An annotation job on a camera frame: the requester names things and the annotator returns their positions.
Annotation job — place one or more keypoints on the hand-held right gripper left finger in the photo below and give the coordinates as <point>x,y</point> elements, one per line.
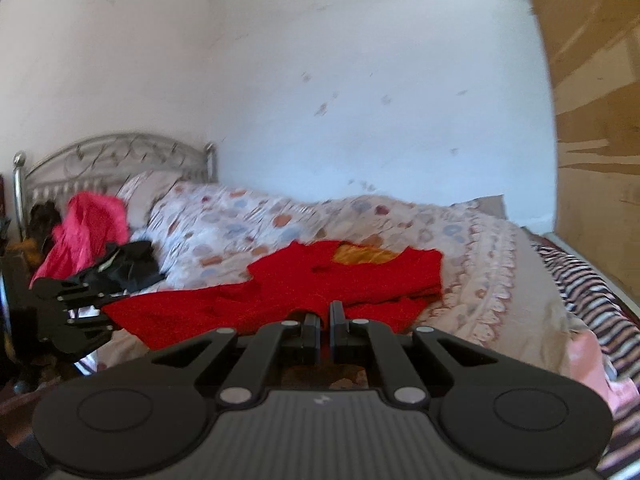
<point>310,340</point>

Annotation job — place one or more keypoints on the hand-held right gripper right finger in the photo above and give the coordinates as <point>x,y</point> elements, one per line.
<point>337,340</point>

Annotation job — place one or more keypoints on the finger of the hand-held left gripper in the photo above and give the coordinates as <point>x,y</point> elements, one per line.
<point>75,335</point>
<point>65,291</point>

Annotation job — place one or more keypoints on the red knitted sweater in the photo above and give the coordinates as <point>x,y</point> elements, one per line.
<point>280,285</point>

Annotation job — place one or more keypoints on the dark wooden nightstand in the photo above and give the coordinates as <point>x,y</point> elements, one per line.
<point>15,310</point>

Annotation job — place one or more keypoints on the pink shiny garment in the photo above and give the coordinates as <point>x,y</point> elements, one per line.
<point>85,230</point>

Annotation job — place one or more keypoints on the black garment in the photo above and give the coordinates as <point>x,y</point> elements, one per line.
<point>130,265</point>

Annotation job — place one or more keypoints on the grey pillow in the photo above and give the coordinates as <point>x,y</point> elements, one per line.
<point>150,190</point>

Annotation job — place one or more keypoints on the metal bed headboard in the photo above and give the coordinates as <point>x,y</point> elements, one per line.
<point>100,160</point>

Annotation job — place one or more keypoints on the patterned duvet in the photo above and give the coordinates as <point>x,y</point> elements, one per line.
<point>490,280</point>

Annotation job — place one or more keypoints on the pink cloth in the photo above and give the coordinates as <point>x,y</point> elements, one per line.
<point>590,370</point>

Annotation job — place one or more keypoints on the striped bed sheet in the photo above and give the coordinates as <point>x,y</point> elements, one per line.
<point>595,290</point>

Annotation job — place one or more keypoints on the plywood board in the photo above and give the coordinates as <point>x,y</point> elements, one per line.
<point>595,110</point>

